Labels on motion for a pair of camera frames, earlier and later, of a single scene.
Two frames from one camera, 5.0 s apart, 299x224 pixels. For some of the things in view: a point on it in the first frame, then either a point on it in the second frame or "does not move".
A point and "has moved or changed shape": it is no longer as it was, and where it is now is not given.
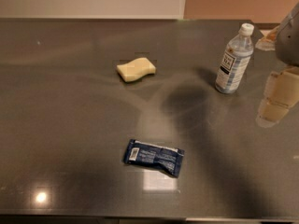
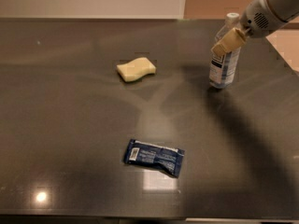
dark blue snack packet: [155, 157] does not move
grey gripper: [288, 46] -> [256, 22]
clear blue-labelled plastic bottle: [235, 61] has moved or changed shape
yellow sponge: [135, 69] does not move
